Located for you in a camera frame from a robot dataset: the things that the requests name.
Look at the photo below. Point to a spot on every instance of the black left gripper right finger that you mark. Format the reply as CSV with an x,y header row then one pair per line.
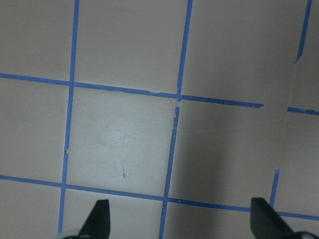
x,y
265,223

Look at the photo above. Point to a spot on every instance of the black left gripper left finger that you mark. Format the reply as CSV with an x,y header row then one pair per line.
x,y
97,225

